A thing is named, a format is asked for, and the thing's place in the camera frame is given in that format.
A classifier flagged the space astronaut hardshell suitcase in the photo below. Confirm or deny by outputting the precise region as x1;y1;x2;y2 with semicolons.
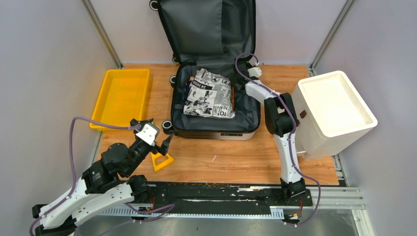
149;0;261;140

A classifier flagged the white drawer storage box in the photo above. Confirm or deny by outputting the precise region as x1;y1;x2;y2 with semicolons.
292;70;378;160

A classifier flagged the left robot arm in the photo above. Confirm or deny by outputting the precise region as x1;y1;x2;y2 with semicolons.
29;116;174;236

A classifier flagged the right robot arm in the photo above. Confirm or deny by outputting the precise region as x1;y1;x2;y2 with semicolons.
235;76;306;206

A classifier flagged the orange folded garment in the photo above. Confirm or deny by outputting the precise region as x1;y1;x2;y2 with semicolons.
230;86;235;112

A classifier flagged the yellow triangular plastic stand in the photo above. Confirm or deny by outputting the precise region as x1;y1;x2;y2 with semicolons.
151;153;174;172

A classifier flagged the yellow plastic tray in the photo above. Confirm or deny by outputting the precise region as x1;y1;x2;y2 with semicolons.
91;68;152;126

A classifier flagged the newspaper print folded cloth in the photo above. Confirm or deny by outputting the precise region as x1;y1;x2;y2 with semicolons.
183;68;236;119

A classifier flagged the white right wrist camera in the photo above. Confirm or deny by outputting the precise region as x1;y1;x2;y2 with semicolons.
247;66;263;78

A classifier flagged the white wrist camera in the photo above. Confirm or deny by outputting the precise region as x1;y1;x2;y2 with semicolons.
135;123;160;146
247;66;263;78

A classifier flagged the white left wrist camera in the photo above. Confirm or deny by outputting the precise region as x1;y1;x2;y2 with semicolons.
135;123;160;146

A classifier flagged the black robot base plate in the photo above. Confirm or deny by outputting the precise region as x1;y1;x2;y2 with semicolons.
130;181;313;215

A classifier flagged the slotted cable duct rail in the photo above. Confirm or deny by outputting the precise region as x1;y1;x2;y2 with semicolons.
101;205;285;220

